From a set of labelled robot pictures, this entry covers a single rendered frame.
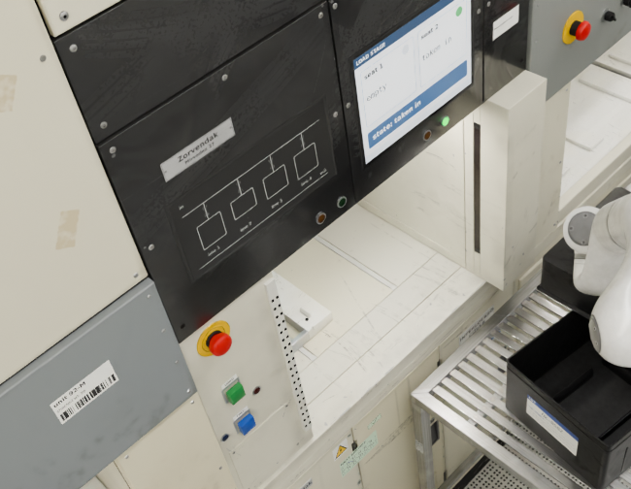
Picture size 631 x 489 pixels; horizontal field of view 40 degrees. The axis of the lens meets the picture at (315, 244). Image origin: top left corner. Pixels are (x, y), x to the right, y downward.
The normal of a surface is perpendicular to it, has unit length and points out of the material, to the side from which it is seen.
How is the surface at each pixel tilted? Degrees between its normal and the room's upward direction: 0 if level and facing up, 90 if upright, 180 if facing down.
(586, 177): 0
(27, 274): 90
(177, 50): 90
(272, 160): 90
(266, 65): 90
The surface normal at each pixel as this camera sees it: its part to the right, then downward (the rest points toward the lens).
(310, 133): 0.69, 0.45
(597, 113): -0.14, -0.68
